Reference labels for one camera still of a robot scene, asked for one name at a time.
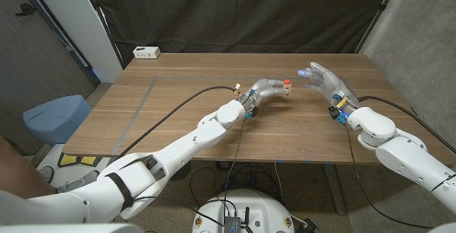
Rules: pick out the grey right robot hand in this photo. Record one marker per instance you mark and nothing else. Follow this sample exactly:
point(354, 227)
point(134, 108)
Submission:
point(327, 83)

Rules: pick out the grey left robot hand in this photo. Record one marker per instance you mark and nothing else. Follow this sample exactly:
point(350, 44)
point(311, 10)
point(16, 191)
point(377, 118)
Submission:
point(261, 90)

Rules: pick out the red-headed wooden screw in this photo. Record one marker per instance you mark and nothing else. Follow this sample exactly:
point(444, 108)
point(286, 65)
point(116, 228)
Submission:
point(287, 82)

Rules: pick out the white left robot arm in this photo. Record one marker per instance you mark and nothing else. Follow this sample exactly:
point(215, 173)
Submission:
point(167, 154)

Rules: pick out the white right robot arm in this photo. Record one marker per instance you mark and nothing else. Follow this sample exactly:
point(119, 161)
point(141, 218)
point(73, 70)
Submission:
point(402, 154)

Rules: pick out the black curtain backdrop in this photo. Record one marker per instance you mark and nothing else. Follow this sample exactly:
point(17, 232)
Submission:
point(231, 12)

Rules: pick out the grey table leg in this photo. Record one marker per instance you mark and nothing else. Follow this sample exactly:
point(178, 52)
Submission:
point(335, 190)

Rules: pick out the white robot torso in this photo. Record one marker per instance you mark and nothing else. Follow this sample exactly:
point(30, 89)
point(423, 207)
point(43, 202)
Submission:
point(263, 208)

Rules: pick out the white power strip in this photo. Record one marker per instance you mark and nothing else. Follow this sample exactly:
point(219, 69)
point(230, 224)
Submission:
point(146, 52)

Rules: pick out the grey electronics box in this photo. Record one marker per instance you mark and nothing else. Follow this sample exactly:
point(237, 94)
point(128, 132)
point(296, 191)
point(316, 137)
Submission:
point(231, 224)

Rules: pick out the yellow and black mat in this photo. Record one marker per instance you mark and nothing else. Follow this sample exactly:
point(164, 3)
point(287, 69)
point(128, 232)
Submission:
point(71, 160)

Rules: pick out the grey sneaker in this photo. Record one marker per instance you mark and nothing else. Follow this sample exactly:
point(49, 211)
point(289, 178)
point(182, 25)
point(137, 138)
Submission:
point(78, 182)
point(44, 174)

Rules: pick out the blue stool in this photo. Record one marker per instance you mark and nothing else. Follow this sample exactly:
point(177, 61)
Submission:
point(57, 119)

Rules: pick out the person's bare leg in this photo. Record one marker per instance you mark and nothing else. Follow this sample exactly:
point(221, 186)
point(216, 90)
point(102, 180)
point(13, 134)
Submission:
point(18, 176)

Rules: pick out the black curtain frame pole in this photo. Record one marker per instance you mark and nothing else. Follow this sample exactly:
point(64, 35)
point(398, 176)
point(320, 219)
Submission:
point(103, 23)
point(377, 14)

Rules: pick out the white floor base plate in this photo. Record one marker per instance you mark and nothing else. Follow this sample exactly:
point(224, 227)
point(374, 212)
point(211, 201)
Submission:
point(50, 152)

